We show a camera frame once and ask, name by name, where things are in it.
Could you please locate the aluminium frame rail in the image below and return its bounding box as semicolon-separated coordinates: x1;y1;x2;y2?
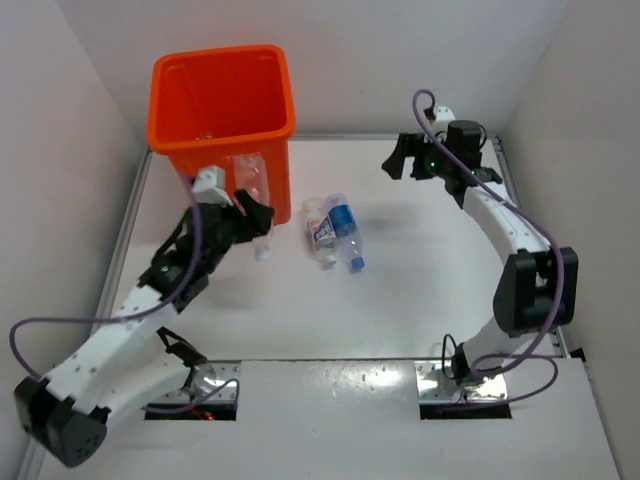
15;147;152;480
491;135;583;361

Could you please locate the orange plastic bin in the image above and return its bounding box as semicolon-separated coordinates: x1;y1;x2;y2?
146;44;296;225

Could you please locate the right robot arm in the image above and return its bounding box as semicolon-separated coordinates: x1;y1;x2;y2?
382;120;579;384

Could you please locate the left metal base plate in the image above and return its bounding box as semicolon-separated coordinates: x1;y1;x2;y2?
159;361;242;406

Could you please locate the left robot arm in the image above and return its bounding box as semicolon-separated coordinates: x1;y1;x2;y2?
14;167;274;468

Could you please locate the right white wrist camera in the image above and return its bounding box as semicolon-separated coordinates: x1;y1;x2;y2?
424;105;456;134

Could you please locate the metal base plate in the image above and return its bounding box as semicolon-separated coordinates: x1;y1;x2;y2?
414;360;508;405
159;361;242;406

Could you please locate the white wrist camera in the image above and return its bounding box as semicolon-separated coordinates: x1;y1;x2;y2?
191;165;233;205
424;105;456;134

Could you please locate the left aluminium frame rail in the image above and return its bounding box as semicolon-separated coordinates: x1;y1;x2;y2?
15;147;152;480

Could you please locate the right aluminium frame rail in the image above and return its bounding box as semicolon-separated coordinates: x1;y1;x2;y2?
491;135;583;361

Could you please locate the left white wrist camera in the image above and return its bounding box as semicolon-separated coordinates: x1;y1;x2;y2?
191;165;233;205

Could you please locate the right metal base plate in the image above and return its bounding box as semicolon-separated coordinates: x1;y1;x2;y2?
414;360;508;405

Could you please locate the clear bottle orange blue label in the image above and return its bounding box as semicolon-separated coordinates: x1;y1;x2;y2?
302;197;337;270

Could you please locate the clear unlabelled bottle white cap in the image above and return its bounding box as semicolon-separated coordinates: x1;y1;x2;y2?
233;153;274;261

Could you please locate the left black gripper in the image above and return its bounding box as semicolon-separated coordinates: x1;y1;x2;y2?
200;189;272;273

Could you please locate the clear bottle blue label blue cap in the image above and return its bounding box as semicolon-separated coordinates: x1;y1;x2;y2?
326;193;366;272

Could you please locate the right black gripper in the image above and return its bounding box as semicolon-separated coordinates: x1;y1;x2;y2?
382;133;454;182

